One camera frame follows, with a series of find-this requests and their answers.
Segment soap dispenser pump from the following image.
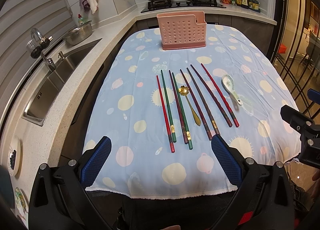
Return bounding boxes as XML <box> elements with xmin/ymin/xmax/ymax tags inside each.
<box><xmin>58</xmin><ymin>51</ymin><xmax>65</xmax><ymax>59</ymax></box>

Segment dark maroon chopstick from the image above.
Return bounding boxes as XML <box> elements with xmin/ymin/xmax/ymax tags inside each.
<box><xmin>169</xmin><ymin>70</ymin><xmax>188</xmax><ymax>144</ymax></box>

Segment black gas stove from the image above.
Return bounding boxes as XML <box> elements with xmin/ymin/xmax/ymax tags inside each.
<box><xmin>142</xmin><ymin>0</ymin><xmax>225</xmax><ymax>13</ymax></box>

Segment gold flower spoon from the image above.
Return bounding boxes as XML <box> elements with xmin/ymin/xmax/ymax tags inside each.
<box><xmin>178</xmin><ymin>85</ymin><xmax>201</xmax><ymax>126</ymax></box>

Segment white plate with berries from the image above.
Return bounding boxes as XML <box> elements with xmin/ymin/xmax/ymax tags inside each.
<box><xmin>7</xmin><ymin>135</ymin><xmax>23</xmax><ymax>178</ymax></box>

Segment green chopstick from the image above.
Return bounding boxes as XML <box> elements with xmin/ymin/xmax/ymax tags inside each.
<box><xmin>171</xmin><ymin>72</ymin><xmax>193</xmax><ymax>150</ymax></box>
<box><xmin>161</xmin><ymin>70</ymin><xmax>176</xmax><ymax>143</ymax></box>

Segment brown chopstick gold band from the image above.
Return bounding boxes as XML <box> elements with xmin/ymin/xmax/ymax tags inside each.
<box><xmin>187</xmin><ymin>68</ymin><xmax>220</xmax><ymax>135</ymax></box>

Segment steel mixing bowl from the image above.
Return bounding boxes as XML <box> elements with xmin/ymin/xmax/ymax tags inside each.
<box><xmin>64</xmin><ymin>20</ymin><xmax>93</xmax><ymax>46</ymax></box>

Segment small dark jars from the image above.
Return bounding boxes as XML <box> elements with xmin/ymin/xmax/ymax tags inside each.
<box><xmin>249</xmin><ymin>0</ymin><xmax>260</xmax><ymax>13</ymax></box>

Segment chrome faucet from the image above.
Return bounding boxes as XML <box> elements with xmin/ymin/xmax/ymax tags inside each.
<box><xmin>26</xmin><ymin>27</ymin><xmax>56</xmax><ymax>72</ymax></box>

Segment white ceramic spoon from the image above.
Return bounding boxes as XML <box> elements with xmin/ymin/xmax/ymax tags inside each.
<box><xmin>222</xmin><ymin>74</ymin><xmax>243</xmax><ymax>105</ymax></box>

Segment green dish soap bottle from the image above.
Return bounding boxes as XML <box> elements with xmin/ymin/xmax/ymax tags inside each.
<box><xmin>78</xmin><ymin>14</ymin><xmax>85</xmax><ymax>25</ymax></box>

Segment red chopstick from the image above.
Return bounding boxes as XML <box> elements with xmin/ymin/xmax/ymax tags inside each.
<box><xmin>156</xmin><ymin>76</ymin><xmax>175</xmax><ymax>153</ymax></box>
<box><xmin>201</xmin><ymin>64</ymin><xmax>240</xmax><ymax>128</ymax></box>

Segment steel kitchen sink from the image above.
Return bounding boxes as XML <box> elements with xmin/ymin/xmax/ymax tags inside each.
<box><xmin>22</xmin><ymin>39</ymin><xmax>100</xmax><ymax>126</ymax></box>

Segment dark purple chopstick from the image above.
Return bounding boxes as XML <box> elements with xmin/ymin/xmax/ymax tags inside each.
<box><xmin>190</xmin><ymin>64</ymin><xmax>232</xmax><ymax>127</ymax></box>

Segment blue dotted tablecloth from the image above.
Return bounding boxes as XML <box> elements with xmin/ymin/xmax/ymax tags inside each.
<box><xmin>84</xmin><ymin>25</ymin><xmax>301</xmax><ymax>199</ymax></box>

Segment pink perforated utensil holder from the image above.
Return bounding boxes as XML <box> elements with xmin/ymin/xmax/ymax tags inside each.
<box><xmin>157</xmin><ymin>11</ymin><xmax>207</xmax><ymax>50</ymax></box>

